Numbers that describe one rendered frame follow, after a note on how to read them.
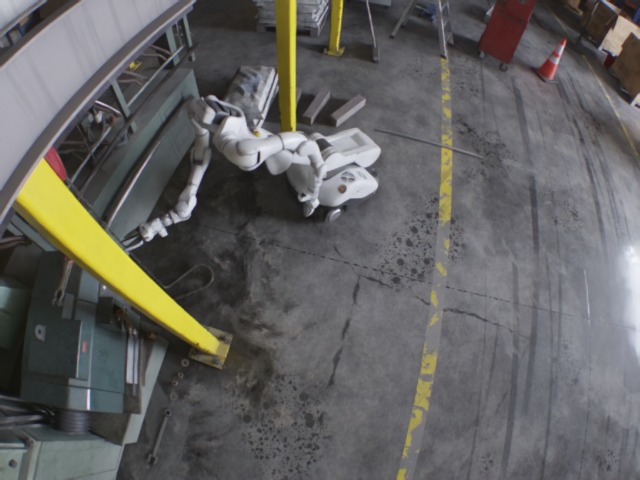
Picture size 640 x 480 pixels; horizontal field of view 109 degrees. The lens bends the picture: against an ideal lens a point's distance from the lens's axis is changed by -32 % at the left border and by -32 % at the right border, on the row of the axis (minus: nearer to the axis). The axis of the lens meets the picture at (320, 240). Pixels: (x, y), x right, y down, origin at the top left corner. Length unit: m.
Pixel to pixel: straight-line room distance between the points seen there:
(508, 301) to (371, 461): 1.46
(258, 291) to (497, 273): 1.73
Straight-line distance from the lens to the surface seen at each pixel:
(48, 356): 1.61
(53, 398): 1.61
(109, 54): 0.91
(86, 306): 1.62
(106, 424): 2.10
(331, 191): 2.14
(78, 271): 1.67
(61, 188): 0.78
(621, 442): 3.37
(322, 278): 2.22
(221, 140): 1.43
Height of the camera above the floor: 2.07
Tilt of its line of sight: 62 degrees down
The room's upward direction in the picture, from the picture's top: 6 degrees clockwise
